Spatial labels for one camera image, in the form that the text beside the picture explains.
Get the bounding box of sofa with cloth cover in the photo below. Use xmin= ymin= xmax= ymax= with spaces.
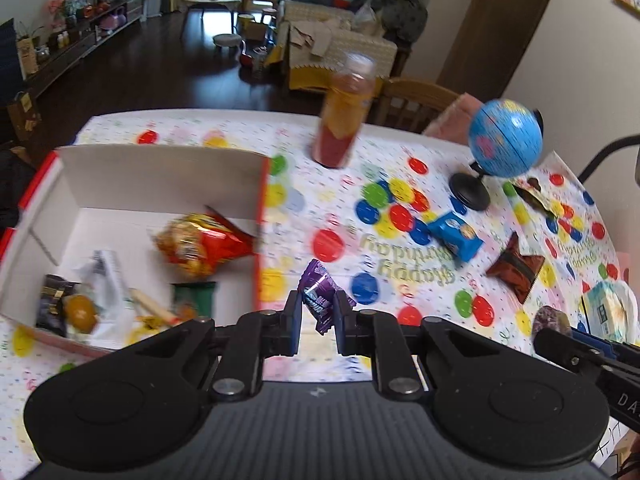
xmin=276 ymin=0 xmax=399 ymax=95

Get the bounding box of blue desk globe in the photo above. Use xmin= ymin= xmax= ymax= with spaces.
xmin=448 ymin=98 xmax=545 ymax=212

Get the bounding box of yellow snack packet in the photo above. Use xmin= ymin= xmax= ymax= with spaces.
xmin=131 ymin=314 xmax=169 ymax=335

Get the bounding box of round dark candy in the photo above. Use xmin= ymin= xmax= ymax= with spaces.
xmin=531 ymin=305 xmax=572 ymax=345

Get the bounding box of orange juice bottle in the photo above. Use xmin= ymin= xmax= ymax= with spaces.
xmin=311 ymin=51 xmax=379 ymax=169

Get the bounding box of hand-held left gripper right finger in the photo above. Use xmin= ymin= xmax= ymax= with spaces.
xmin=334 ymin=290 xmax=507 ymax=403

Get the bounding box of large red snack packet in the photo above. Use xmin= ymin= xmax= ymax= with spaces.
xmin=151 ymin=212 xmax=257 ymax=282

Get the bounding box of brown paper bag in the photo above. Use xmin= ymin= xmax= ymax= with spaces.
xmin=6 ymin=90 xmax=42 ymax=137

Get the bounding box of red and white cardboard box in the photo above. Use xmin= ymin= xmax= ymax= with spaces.
xmin=0 ymin=144 xmax=274 ymax=362

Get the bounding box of desk lamp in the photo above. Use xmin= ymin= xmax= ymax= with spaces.
xmin=577 ymin=136 xmax=640 ymax=187

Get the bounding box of television cabinet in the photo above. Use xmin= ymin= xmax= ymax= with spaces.
xmin=24 ymin=0 xmax=147 ymax=93

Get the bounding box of wooden chair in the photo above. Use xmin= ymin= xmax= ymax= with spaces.
xmin=371 ymin=78 xmax=462 ymax=134

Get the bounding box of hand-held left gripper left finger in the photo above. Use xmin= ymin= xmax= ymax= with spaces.
xmin=120 ymin=290 xmax=304 ymax=403

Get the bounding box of dark brown snack packet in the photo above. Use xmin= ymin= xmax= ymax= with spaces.
xmin=34 ymin=274 xmax=82 ymax=339

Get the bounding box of pink cloth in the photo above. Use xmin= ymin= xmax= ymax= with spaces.
xmin=421 ymin=91 xmax=484 ymax=147

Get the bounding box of balloon print tablecloth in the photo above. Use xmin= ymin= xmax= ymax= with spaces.
xmin=0 ymin=109 xmax=632 ymax=461

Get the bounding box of tissue pack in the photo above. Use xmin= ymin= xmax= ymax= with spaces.
xmin=579 ymin=280 xmax=634 ymax=347

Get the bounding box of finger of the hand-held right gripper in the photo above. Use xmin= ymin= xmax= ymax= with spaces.
xmin=570 ymin=329 xmax=640 ymax=363
xmin=532 ymin=329 xmax=608 ymax=377

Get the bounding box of dark red snack packet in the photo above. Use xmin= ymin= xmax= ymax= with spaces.
xmin=485 ymin=232 xmax=546 ymax=304

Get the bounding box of purple candy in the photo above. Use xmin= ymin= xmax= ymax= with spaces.
xmin=298 ymin=258 xmax=357 ymax=335

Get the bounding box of round coffee table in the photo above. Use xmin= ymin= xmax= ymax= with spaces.
xmin=180 ymin=0 xmax=254 ymax=27

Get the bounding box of small orange candy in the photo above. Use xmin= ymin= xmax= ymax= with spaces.
xmin=64 ymin=294 xmax=98 ymax=334

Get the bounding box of round stool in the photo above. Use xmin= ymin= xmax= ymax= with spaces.
xmin=212 ymin=33 xmax=244 ymax=62

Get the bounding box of blue snack packet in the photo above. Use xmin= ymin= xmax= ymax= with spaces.
xmin=425 ymin=209 xmax=484 ymax=264

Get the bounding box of white plastic wrapper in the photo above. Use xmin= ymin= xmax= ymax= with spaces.
xmin=79 ymin=249 xmax=132 ymax=322

